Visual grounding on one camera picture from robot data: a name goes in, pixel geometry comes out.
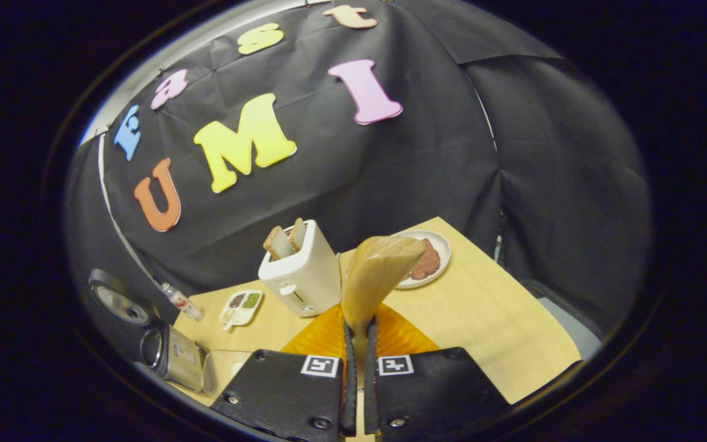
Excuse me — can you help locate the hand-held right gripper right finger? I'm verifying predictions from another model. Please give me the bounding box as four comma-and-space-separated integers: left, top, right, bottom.
364, 301, 511, 442

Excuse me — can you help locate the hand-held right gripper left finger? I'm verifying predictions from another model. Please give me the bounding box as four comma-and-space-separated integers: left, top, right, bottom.
211, 304, 358, 442

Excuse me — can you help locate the wooden spoon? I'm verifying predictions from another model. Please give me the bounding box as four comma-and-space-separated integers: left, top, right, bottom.
341, 236, 427, 394

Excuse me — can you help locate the white toaster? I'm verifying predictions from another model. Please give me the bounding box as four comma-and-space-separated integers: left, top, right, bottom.
258, 218, 342, 318

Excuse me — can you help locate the white divided seasoning dish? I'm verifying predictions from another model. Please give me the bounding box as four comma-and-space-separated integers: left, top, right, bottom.
218, 290, 264, 332

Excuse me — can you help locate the brown meat piece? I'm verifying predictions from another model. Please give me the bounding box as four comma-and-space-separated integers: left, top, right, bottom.
411, 238, 441, 280

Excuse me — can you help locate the white round plate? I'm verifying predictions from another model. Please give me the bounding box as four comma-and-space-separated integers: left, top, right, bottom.
393, 230, 452, 289

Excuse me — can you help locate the small clear red-label bottle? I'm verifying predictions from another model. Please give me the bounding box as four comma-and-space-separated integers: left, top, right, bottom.
160, 282, 205, 322

